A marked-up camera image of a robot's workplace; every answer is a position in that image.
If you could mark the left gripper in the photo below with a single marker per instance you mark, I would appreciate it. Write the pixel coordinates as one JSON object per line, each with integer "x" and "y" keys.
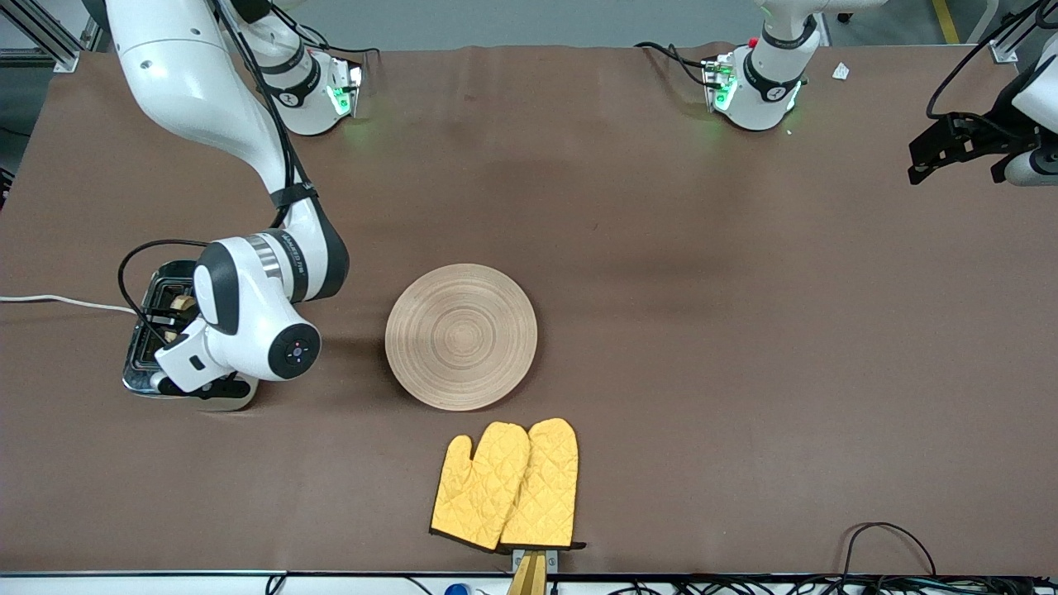
{"x": 980, "y": 137}

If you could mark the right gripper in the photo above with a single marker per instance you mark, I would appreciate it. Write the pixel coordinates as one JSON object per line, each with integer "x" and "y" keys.
{"x": 171, "y": 317}

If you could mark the brown bread slice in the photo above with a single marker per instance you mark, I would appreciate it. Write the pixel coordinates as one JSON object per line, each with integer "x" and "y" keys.
{"x": 183, "y": 302}

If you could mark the round wooden plate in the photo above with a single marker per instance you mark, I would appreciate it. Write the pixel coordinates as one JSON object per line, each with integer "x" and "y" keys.
{"x": 461, "y": 337}

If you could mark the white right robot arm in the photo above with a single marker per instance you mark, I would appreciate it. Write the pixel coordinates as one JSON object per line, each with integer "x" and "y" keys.
{"x": 190, "y": 74}

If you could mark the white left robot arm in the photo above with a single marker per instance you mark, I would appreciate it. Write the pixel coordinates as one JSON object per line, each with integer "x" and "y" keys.
{"x": 764, "y": 83}

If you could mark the cream and chrome toaster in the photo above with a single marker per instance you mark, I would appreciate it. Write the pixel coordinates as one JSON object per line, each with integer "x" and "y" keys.
{"x": 136, "y": 372}

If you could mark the white paper scrap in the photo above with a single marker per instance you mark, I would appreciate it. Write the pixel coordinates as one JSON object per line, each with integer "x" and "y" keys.
{"x": 841, "y": 71}

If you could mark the brown table cover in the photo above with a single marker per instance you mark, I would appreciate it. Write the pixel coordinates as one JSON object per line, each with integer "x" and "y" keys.
{"x": 661, "y": 207}

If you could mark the yellow quilted oven mitt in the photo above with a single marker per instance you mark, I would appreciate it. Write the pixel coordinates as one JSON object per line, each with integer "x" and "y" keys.
{"x": 475, "y": 496}
{"x": 545, "y": 487}

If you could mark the aluminium frame profile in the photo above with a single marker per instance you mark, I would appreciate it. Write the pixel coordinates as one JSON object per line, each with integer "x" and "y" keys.
{"x": 50, "y": 41}
{"x": 1012, "y": 41}

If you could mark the small black bracket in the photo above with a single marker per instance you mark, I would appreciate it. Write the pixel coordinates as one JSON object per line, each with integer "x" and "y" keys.
{"x": 4, "y": 186}

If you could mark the grey metal bracket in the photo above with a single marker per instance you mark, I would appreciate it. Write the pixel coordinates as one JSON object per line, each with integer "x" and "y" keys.
{"x": 552, "y": 559}

